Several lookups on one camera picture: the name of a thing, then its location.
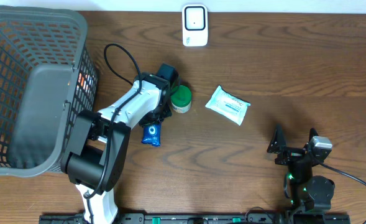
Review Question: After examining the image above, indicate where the blue Oreo cookie pack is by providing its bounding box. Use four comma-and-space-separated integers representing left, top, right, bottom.
142, 123, 162, 147

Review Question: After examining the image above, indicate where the green lid white jar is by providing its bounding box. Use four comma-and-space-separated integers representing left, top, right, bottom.
170, 85, 192, 113

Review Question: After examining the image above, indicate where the white teal wet wipes pack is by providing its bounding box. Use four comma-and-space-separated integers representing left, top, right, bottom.
205, 85, 251, 126

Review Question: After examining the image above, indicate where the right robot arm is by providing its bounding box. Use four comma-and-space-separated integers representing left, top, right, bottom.
267, 125, 335, 223

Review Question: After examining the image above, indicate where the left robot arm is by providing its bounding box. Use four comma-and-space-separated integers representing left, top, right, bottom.
60, 71, 180, 223

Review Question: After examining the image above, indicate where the white barcode scanner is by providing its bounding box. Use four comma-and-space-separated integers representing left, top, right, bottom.
181, 4, 209, 47

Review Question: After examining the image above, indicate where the grey plastic mesh basket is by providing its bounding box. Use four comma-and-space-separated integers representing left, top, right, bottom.
0, 6, 99, 177

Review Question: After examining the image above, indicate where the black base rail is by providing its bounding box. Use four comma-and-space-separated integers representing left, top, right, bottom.
39, 213, 350, 224

